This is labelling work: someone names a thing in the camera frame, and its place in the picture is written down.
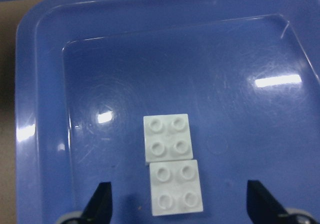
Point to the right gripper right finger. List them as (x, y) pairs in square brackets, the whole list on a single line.
[(262, 207)]

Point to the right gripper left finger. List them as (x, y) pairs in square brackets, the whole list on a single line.
[(99, 209)]

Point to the white block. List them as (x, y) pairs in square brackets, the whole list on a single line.
[(175, 188), (167, 138)]

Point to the blue plastic tray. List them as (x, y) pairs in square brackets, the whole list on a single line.
[(246, 72)]

